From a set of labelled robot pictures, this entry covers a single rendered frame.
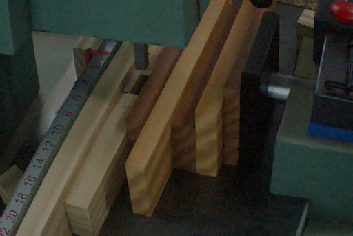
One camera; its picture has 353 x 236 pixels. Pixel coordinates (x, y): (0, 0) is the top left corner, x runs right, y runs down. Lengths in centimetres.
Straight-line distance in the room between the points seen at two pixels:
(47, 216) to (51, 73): 39
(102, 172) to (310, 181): 16
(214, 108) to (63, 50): 39
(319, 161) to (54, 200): 20
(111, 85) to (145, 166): 10
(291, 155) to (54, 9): 22
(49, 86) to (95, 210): 34
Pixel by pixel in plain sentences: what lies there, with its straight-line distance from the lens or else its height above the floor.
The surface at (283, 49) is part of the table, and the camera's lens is 71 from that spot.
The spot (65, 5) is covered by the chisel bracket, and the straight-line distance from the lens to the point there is 55.
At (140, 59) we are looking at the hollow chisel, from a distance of 59.
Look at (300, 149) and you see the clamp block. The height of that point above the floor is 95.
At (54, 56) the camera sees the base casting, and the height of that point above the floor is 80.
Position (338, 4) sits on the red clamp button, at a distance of 56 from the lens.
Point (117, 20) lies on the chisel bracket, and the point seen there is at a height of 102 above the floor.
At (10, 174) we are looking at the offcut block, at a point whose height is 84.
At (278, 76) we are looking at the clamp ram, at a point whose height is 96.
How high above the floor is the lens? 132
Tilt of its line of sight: 41 degrees down
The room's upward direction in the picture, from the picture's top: 3 degrees counter-clockwise
